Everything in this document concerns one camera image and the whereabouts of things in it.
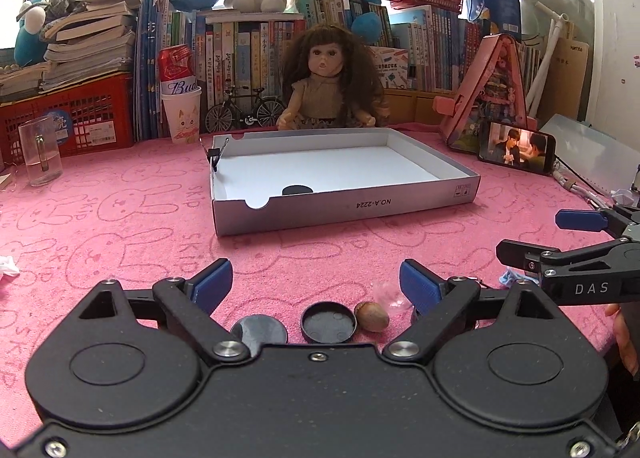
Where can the clear glass pitcher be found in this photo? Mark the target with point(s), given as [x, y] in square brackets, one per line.
[40, 158]

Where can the person's right hand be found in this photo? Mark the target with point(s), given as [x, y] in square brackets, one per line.
[627, 335]

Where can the blue and white plush toy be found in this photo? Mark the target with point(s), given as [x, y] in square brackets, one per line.
[27, 46]

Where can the stack of worn books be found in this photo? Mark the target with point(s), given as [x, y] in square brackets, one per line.
[85, 28]

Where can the white paper cup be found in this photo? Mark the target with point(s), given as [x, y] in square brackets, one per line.
[181, 118]

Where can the red beer can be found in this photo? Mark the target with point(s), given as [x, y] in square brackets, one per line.
[176, 68]

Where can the row of colourful upright books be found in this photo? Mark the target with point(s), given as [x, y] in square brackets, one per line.
[440, 53]
[240, 58]

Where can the white plastic pipes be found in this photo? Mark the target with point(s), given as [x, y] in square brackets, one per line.
[547, 53]

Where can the pale blue crumpled wrapper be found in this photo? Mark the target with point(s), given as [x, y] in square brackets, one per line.
[627, 196]

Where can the small clear plastic piece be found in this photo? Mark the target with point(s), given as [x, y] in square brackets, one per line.
[390, 295]

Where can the brown-haired doll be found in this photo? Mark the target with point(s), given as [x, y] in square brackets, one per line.
[325, 58]

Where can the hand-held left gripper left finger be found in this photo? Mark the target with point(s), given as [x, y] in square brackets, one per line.
[215, 283]

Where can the brown hazelnut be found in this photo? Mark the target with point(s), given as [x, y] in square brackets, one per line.
[371, 316]

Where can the black binder clip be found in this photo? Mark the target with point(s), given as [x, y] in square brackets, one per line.
[215, 156]

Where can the translucent plastic folder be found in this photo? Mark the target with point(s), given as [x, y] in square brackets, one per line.
[595, 148]

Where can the black round cap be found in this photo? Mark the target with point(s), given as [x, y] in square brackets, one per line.
[327, 323]

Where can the blue carton box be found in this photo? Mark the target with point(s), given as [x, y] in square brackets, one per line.
[500, 3]

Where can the white crumpled tissue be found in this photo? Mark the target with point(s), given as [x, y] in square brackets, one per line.
[7, 267]

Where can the black toy bicycle model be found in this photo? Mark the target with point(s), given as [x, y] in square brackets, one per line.
[248, 121]

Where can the tan wooden box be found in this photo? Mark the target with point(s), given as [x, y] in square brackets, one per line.
[415, 108]

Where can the shallow white cardboard box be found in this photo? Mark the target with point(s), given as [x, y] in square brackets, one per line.
[325, 168]

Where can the pink rabbit-print table cloth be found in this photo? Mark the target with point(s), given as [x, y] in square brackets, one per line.
[125, 238]

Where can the pink toy house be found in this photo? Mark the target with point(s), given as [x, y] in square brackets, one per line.
[475, 83]

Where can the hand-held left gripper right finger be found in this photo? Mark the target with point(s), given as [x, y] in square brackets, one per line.
[417, 288]

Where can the red plastic crate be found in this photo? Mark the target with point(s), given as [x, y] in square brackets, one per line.
[90, 108]

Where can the black round lid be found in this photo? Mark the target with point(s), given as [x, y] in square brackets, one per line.
[297, 190]
[260, 328]

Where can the row of thin blue booklets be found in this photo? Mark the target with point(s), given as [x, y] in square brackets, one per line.
[150, 73]

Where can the printed white cardboard box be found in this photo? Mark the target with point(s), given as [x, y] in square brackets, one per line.
[395, 66]

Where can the black smartphone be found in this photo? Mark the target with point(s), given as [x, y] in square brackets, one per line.
[515, 146]

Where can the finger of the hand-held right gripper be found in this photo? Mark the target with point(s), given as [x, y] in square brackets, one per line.
[580, 219]
[522, 253]

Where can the light wooden board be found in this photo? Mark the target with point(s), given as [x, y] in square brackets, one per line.
[565, 83]

